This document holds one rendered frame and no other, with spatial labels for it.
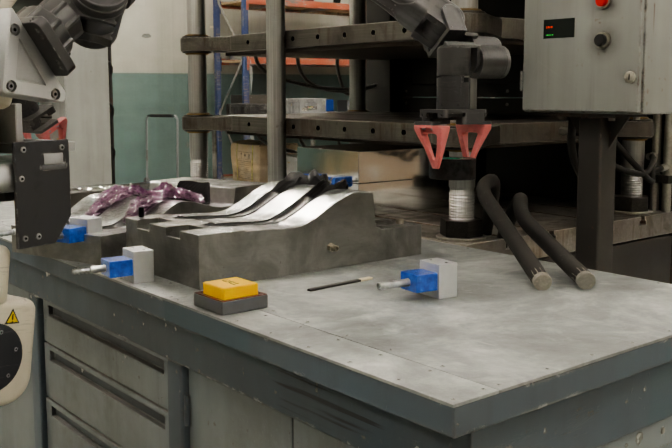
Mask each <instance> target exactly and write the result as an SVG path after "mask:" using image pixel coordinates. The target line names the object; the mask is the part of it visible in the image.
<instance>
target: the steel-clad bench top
mask: <svg viewBox="0 0 672 448"><path fill-rule="evenodd" d="M431 258H441V259H445V260H449V261H453V262H457V296H456V297H450V298H444V299H437V298H433V297H430V296H427V295H424V294H421V293H414V292H411V291H408V290H405V289H402V288H401V287H399V288H392V289H385V290H378V289H377V283H378V282H384V281H392V280H399V279H401V271H406V270H413V269H420V260H423V259H431ZM539 262H540V263H541V265H542V266H543V267H544V269H545V270H546V272H547V273H548V275H549V276H550V278H551V280H552V284H551V286H550V288H549V289H547V290H537V289H536V288H535V287H534V285H533V284H532V282H531V281H530V279H529V278H528V276H527V275H526V273H525V272H524V270H523V268H522V267H521V265H520V264H519V262H518V261H517V259H516V258H515V256H514V255H509V254H503V253H498V252H492V251H487V250H481V249H475V248H470V247H464V246H459V245H453V244H448V243H442V242H437V241H431V240H426V239H421V254H418V255H412V256H406V257H400V258H394V259H388V260H381V261H375V262H369V263H363V264H357V265H351V266H345V267H338V268H332V269H326V270H320V271H314V272H308V273H302V274H295V275H289V276H283V277H277V278H271V279H265V280H259V281H252V282H256V283H258V291H259V292H263V293H266V294H267V295H268V307H266V308H261V309H256V310H250V311H245V312H240V313H234V314H229V315H223V316H222V315H219V314H216V313H214V312H211V311H208V310H206V309H203V308H200V307H197V306H195V305H194V292H199V291H203V290H198V289H195V288H192V287H189V286H186V285H183V284H180V283H177V282H174V281H171V280H168V279H165V278H162V277H159V276H156V275H154V281H151V282H144V283H136V284H134V283H132V282H130V281H128V280H126V279H124V277H117V278H109V277H107V276H105V275H103V274H102V273H101V272H99V273H93V274H95V275H98V276H101V277H103V278H106V279H109V280H111V281H114V282H117V283H119V284H122V285H125V286H127V287H130V288H133V289H135V290H138V291H141V292H144V293H146V294H149V295H152V296H154V297H157V298H160V299H162V300H165V301H168V302H170V303H173V304H176V305H178V306H181V307H184V308H186V309H189V310H192V311H194V312H197V313H200V314H202V315H205V316H208V317H210V318H213V319H216V320H218V321H221V322H224V323H227V324H229V325H232V326H235V327H237V328H240V329H243V330H245V331H248V332H251V333H253V334H256V335H259V336H261V337H264V338H267V339H269V340H272V341H275V342H277V343H280V344H283V345H285V346H288V347H291V348H293V349H296V350H299V351H301V352H304V353H307V354H310V355H312V356H315V357H318V358H320V359H323V360H326V361H328V362H331V363H334V364H336V365H339V366H342V367H344V368H347V369H350V370H352V371H355V372H358V373H360V374H363V375H366V376H368V377H371V378H374V379H376V380H379V381H382V382H384V383H387V384H390V385H393V386H395V387H398V388H401V389H403V390H406V391H409V392H411V393H414V394H417V395H419V396H422V397H425V398H427V399H430V400H433V401H435V402H438V403H441V404H443V405H446V406H449V407H451V408H455V407H459V406H462V405H465V404H468V403H471V402H474V401H477V400H480V399H483V398H486V397H489V396H492V395H496V394H499V393H502V392H505V391H508V390H511V389H514V388H517V387H520V386H523V385H526V384H529V383H533V382H536V381H539V380H542V379H545V378H548V377H551V376H554V375H557V374H560V373H563V372H566V371H570V370H573V369H576V368H579V367H582V366H585V365H588V364H591V363H594V362H597V361H600V360H603V359H607V358H610V357H613V356H616V355H619V354H622V353H625V352H628V351H631V350H634V349H637V348H640V347H644V346H647V345H650V344H653V343H656V342H659V341H662V340H665V339H668V338H671V337H672V284H669V283H664V282H658V281H653V280H647V279H642V278H636V277H630V276H625V275H619V274H614V273H608V272H603V271H597V270H592V269H588V270H589V271H590V272H591V273H592V274H593V275H594V277H595V284H594V286H593V287H592V288H590V289H581V288H580V287H579V286H578V285H577V284H576V283H575V282H574V281H573V280H572V279H571V278H570V277H569V276H568V275H567V274H566V273H565V272H564V271H563V270H562V269H561V268H560V267H559V266H558V265H557V264H556V263H553V262H547V261H542V260H539ZM364 277H373V279H372V280H367V281H362V282H357V283H352V284H347V285H342V286H337V287H332V288H327V289H322V290H317V291H312V292H310V291H307V289H308V288H313V287H319V286H324V285H329V284H334V283H339V282H344V281H349V280H354V279H359V278H364Z"/></svg>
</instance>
